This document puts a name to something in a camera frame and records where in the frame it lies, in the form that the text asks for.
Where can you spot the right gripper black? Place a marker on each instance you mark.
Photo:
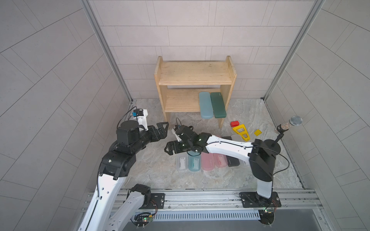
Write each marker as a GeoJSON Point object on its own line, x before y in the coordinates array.
{"type": "Point", "coordinates": [177, 147]}

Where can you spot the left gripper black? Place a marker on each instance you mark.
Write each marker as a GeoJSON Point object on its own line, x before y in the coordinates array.
{"type": "Point", "coordinates": [162, 134]}

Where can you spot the frosted white pencil case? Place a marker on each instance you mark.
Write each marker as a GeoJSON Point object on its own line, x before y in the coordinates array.
{"type": "Point", "coordinates": [181, 161]}

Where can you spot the light teal pencil case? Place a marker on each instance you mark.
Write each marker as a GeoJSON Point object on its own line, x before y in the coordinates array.
{"type": "Point", "coordinates": [194, 161]}
{"type": "Point", "coordinates": [205, 104]}

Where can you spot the pink pencil case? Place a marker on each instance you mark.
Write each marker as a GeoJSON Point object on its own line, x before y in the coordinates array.
{"type": "Point", "coordinates": [220, 160]}
{"type": "Point", "coordinates": [207, 161]}

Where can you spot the dark green pencil case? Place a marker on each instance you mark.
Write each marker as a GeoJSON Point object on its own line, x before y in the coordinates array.
{"type": "Point", "coordinates": [218, 105]}

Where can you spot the black pencil case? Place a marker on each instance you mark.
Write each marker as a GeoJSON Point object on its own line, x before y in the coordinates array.
{"type": "Point", "coordinates": [232, 162]}

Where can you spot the clear white pencil case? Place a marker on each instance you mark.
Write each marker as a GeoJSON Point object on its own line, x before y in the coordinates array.
{"type": "Point", "coordinates": [236, 137]}

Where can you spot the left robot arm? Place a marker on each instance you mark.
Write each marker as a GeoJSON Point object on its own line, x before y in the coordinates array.
{"type": "Point", "coordinates": [132, 137]}

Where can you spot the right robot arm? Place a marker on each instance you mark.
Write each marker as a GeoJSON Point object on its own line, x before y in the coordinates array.
{"type": "Point", "coordinates": [261, 156]}

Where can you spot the wooden two-tier shelf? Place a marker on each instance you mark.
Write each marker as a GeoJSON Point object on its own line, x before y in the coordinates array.
{"type": "Point", "coordinates": [179, 83]}

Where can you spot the red rectangular block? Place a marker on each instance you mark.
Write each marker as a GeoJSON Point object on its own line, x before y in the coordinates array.
{"type": "Point", "coordinates": [234, 124]}

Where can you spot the small yellow block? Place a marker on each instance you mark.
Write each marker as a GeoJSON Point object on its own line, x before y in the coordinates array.
{"type": "Point", "coordinates": [257, 132]}

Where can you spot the silver microphone on stand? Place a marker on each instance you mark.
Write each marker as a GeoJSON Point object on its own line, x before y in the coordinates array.
{"type": "Point", "coordinates": [273, 145]}

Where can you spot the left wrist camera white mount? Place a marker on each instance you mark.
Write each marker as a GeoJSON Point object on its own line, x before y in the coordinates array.
{"type": "Point", "coordinates": [140, 115]}

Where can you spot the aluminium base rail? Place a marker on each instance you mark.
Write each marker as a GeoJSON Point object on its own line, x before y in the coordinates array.
{"type": "Point", "coordinates": [215, 205]}

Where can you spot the yellow frame block with hole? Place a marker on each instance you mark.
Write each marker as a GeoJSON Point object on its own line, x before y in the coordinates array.
{"type": "Point", "coordinates": [242, 132]}

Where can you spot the left circuit board with wires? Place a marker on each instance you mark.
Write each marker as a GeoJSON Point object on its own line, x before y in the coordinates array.
{"type": "Point", "coordinates": [142, 219]}

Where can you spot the circuit board with wires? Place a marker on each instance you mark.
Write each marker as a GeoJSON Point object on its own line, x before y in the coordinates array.
{"type": "Point", "coordinates": [267, 216]}
{"type": "Point", "coordinates": [142, 219]}

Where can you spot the right circuit board with wires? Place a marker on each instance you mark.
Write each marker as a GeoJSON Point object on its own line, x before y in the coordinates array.
{"type": "Point", "coordinates": [267, 216]}

